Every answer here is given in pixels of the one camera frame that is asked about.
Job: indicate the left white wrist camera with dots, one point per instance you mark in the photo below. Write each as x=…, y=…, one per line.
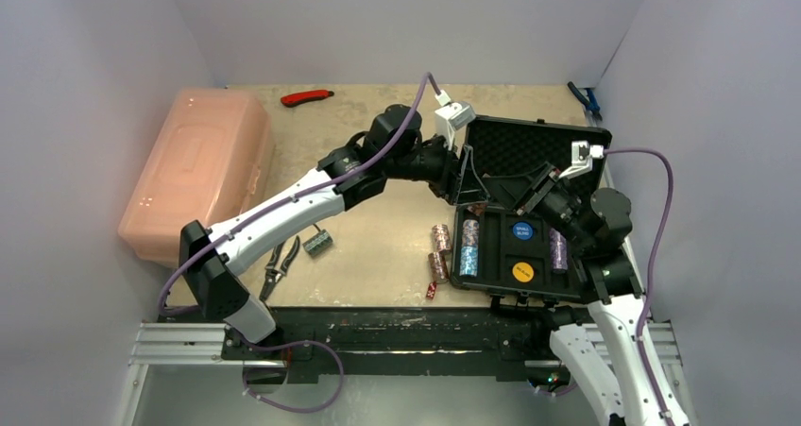
x=450, y=117

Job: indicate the purple chip stack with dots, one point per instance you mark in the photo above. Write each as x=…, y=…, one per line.
x=558, y=252

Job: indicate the green terminal block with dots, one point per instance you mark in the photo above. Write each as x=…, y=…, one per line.
x=318, y=243

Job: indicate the red dice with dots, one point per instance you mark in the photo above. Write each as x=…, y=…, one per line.
x=431, y=290

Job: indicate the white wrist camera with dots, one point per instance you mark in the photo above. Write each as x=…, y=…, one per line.
x=450, y=117
x=583, y=155

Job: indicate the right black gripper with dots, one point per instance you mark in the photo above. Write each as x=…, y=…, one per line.
x=536, y=190

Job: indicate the black poker set case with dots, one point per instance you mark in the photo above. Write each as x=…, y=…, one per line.
x=513, y=252

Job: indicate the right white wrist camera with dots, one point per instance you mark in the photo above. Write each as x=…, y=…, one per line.
x=583, y=155

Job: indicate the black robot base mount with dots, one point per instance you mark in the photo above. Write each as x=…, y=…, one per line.
x=536, y=319

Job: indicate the red utility knife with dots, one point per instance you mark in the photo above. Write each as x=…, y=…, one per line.
x=300, y=98

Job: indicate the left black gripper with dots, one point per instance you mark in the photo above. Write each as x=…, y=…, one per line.
x=457, y=182

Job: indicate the aluminium frame rail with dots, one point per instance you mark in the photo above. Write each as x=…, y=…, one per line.
x=181, y=344

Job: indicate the blue small blind button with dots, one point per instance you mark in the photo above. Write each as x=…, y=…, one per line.
x=523, y=231

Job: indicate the pink translucent storage box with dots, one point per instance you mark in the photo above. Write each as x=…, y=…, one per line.
x=210, y=163

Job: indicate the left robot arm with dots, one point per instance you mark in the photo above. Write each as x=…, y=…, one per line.
x=212, y=259

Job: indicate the blue handled pliers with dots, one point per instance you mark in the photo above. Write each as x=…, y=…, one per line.
x=588, y=100

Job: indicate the brown black chip stack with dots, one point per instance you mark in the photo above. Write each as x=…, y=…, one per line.
x=438, y=267

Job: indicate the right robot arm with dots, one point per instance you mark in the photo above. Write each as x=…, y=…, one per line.
x=630, y=386

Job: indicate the blue chip stack in case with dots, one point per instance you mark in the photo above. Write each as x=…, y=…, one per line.
x=469, y=248

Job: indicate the black handled pliers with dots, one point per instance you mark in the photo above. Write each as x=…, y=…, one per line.
x=277, y=267

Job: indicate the orange black chip stack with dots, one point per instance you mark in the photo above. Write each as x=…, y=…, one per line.
x=478, y=208

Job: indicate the yellow big blind button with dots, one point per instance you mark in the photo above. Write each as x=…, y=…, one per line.
x=523, y=272

